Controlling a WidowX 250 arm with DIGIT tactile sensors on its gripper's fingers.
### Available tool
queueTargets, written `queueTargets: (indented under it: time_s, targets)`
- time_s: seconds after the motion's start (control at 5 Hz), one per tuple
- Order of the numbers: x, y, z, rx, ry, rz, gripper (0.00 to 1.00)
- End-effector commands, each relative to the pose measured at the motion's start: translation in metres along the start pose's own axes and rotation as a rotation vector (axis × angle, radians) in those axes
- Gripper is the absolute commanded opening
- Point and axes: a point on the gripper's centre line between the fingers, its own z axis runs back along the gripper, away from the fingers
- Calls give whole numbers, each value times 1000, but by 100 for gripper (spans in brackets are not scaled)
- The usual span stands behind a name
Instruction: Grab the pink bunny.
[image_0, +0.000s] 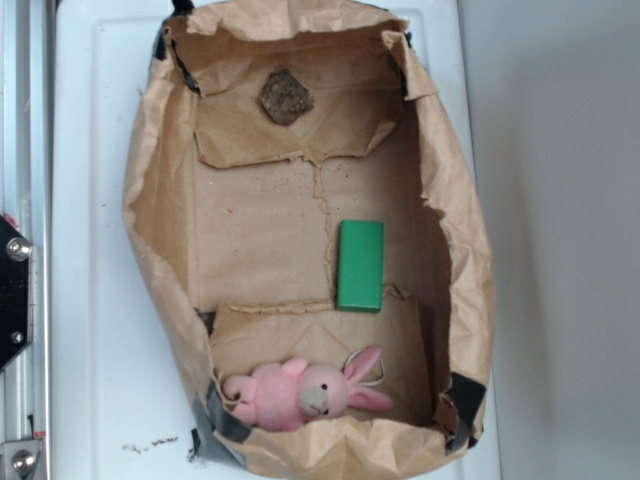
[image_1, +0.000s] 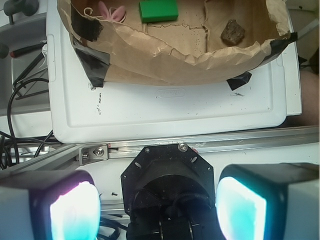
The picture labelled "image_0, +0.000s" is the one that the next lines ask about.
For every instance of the brown crumbly cube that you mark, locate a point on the brown crumbly cube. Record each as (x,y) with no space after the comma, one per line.
(284,98)

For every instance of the pink plush bunny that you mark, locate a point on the pink plush bunny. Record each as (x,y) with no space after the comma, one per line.
(286,396)

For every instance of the green wooden block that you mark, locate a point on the green wooden block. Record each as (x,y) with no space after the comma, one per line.
(360,266)

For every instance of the black mounting bracket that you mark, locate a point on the black mounting bracket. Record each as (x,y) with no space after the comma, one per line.
(15,296)

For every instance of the silver corner bracket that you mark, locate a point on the silver corner bracket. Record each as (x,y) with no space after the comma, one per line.
(23,460)

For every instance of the brown paper bag tray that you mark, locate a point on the brown paper bag tray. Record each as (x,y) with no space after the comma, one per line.
(235,223)

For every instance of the aluminium frame rail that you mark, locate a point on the aluminium frame rail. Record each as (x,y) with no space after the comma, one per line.
(26,147)

